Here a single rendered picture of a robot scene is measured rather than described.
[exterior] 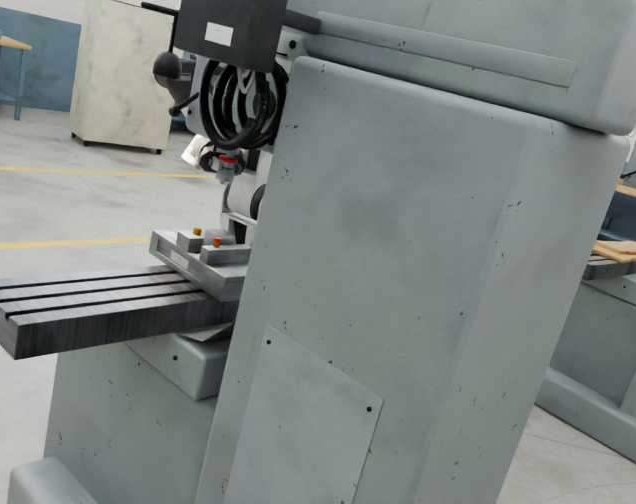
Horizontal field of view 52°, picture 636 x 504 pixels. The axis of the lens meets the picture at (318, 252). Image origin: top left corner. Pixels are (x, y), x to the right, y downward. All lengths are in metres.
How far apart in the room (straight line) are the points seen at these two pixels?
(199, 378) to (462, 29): 0.96
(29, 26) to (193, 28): 8.42
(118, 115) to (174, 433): 6.39
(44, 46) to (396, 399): 8.93
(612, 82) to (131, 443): 1.45
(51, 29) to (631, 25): 9.02
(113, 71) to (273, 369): 6.67
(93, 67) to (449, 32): 6.68
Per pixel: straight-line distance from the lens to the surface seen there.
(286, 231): 1.25
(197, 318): 1.70
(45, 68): 9.81
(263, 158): 2.36
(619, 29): 1.10
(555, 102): 1.11
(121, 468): 1.99
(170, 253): 1.85
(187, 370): 1.63
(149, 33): 7.89
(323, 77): 1.21
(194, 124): 1.68
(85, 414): 2.10
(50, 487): 2.19
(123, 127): 7.95
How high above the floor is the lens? 1.57
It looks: 16 degrees down
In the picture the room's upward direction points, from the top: 14 degrees clockwise
